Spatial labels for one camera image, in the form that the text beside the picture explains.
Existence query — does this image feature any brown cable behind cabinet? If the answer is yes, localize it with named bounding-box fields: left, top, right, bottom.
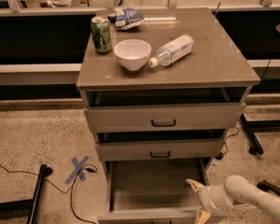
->
left=215, top=125, right=241, bottom=161

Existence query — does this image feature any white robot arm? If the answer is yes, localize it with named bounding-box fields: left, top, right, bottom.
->
left=186, top=175, right=280, bottom=224

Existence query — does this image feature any blue white chip bag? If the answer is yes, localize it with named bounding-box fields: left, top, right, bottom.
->
left=107, top=7, right=145, bottom=30

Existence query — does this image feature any grey bottom drawer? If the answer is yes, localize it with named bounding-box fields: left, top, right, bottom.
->
left=97, top=158, right=227, bottom=224

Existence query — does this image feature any grey drawer cabinet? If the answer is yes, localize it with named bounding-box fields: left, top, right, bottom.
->
left=76, top=7, right=261, bottom=185

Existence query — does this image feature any clear plastic water bottle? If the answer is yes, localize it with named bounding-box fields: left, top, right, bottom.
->
left=148, top=35, right=194, bottom=67

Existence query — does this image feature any grey middle drawer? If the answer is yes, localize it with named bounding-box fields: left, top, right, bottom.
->
left=95, top=139, right=223, bottom=161

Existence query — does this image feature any grey top drawer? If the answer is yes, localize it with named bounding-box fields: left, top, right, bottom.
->
left=84, top=104, right=245, bottom=133

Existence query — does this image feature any grey drawer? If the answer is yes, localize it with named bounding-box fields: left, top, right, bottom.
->
left=95, top=139, right=223, bottom=161
left=84, top=104, right=245, bottom=133
left=97, top=158, right=227, bottom=224

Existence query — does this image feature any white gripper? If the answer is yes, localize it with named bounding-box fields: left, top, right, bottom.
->
left=186, top=178, right=231, bottom=224

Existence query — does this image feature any white bowl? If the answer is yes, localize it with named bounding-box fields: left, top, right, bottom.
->
left=113, top=39, right=151, bottom=71

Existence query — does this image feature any blue tape cross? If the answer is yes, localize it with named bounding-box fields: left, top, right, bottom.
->
left=65, top=156, right=89, bottom=185

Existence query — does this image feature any green soda can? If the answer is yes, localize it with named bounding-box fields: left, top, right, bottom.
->
left=91, top=16, right=112, bottom=53

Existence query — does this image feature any black floor cable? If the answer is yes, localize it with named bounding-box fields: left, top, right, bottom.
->
left=0, top=157, right=98, bottom=224

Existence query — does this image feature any black stand leg right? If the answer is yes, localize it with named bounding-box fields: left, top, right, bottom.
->
left=240, top=115, right=280, bottom=155

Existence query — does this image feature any black caster foot right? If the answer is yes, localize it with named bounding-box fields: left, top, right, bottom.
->
left=257, top=180, right=280, bottom=196

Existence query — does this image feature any black stand leg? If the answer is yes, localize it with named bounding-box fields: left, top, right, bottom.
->
left=0, top=164, right=52, bottom=224
left=240, top=115, right=280, bottom=155

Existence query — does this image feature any black stand leg left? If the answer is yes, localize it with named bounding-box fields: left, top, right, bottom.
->
left=0, top=164, right=52, bottom=224

